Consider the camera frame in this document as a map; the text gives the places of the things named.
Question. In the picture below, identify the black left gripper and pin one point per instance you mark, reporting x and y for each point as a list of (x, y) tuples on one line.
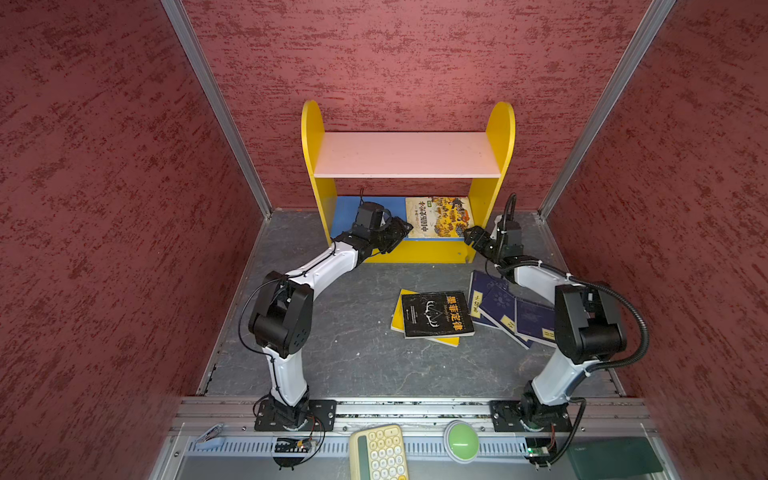
[(399, 232)]

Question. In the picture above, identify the green round button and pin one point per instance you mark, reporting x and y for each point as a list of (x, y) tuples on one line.
[(461, 442)]

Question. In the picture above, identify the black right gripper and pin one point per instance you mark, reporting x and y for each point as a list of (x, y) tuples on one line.
[(484, 236)]

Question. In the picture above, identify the black book orange title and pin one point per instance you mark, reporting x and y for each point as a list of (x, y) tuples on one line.
[(436, 315)]

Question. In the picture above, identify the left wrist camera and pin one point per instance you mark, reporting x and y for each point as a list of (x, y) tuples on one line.
[(369, 217)]

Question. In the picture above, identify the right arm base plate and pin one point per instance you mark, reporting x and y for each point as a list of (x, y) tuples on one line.
[(504, 417)]

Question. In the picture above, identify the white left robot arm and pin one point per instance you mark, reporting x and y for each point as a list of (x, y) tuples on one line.
[(281, 318)]

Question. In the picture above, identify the dark blue book bottom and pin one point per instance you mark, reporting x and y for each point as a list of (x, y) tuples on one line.
[(499, 306)]

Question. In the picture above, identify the dark blue book middle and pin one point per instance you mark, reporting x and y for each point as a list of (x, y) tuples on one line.
[(479, 287)]

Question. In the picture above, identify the aluminium corner post right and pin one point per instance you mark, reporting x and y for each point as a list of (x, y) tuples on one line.
[(646, 31)]

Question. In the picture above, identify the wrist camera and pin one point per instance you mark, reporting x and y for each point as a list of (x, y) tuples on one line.
[(508, 228), (369, 217)]

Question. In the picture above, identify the yellow wooden bookshelf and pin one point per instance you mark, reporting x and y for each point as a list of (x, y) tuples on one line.
[(481, 157)]

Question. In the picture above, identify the right circuit board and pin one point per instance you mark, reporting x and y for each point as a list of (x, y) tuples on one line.
[(537, 447)]

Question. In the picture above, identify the aluminium corner post left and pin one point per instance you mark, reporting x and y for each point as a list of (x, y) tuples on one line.
[(193, 50)]

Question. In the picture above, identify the yellow calculator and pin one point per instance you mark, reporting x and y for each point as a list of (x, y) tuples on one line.
[(378, 454)]

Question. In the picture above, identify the dark blue book top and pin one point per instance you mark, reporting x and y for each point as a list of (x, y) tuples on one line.
[(535, 322)]

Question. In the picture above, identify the illustrated history book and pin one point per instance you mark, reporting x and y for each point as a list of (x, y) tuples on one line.
[(438, 218)]

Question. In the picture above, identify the yellow cartoon book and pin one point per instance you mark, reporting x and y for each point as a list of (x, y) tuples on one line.
[(397, 324)]

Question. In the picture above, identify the left circuit board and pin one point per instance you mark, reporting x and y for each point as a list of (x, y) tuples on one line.
[(292, 446)]

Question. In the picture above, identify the circuit board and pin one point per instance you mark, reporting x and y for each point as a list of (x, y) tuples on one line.
[(292, 446), (537, 447)]

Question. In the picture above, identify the aluminium corner post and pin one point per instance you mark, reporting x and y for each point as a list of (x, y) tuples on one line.
[(193, 50), (646, 31)]

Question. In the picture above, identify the metal clip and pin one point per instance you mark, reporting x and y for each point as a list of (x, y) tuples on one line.
[(211, 437)]

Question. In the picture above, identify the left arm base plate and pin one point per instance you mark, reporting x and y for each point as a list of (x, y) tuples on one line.
[(273, 416)]

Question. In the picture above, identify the dark blue book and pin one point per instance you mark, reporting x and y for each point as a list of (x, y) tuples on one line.
[(535, 322), (479, 287), (499, 306)]

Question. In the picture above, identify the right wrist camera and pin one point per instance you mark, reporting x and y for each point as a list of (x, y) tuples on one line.
[(508, 228)]

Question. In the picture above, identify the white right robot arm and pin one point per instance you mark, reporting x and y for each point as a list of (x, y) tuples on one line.
[(595, 327)]

